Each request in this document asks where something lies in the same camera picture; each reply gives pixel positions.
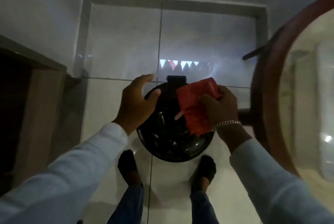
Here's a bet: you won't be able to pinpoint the person's left black shoe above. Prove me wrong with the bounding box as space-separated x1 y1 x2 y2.
117 149 143 188

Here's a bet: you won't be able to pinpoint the person's leg blue jeans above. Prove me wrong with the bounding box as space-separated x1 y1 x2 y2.
106 179 145 224
190 190 220 224

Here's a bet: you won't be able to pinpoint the person's left forearm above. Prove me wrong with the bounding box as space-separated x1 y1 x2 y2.
0 122 129 224

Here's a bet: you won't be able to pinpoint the black round pan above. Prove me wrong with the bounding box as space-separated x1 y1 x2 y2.
136 75 217 163

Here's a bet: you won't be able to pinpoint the person's left hand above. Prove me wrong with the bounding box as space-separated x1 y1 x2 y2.
112 74 161 136

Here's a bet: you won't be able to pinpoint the round glass table wooden frame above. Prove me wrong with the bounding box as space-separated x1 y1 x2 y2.
237 0 334 183

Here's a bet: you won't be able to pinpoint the person's right hand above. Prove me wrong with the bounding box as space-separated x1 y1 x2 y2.
199 85 239 128

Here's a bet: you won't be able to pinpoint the person's right forearm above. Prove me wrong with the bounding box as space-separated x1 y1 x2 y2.
216 124 334 224

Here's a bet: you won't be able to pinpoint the brown wooden door frame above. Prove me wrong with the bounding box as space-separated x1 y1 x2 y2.
0 34 71 196

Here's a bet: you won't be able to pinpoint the person's black shoe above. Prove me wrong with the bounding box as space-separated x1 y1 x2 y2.
192 155 217 193
117 149 143 188

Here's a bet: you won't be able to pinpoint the red cloth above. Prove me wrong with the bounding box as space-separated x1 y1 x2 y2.
175 77 223 137

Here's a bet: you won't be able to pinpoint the person's right leg blue jeans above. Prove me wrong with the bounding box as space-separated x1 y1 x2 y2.
190 190 220 224

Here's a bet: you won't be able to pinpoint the silver chain bracelet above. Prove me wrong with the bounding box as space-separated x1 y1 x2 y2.
211 120 242 132

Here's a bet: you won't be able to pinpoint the person's left leg blue jeans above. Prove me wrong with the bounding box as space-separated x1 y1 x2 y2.
106 179 145 224

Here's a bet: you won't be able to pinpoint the person's right black shoe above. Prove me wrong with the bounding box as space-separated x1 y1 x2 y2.
192 155 217 193

